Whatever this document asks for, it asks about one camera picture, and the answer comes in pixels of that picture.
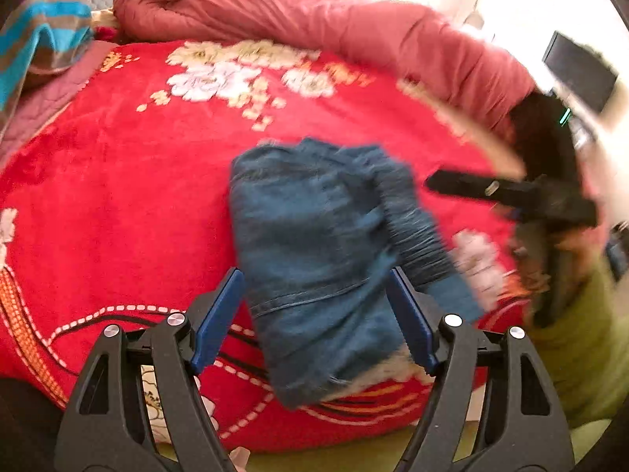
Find dark television screen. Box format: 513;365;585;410
543;31;618;113

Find right green sleeve forearm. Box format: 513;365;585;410
529;261;628;428

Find striped colourful towel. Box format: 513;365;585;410
1;0;93;128

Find right hand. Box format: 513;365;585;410
509;221;607;327

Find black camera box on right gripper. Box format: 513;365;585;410
509;92;581;186

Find blue denim pants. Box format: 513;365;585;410
229;138;482;409

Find red floral blanket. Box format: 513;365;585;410
0;38;530;453

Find pink-red quilted duvet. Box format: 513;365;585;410
113;0;535;138

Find pink quilted pillow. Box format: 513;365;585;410
1;41;116;168

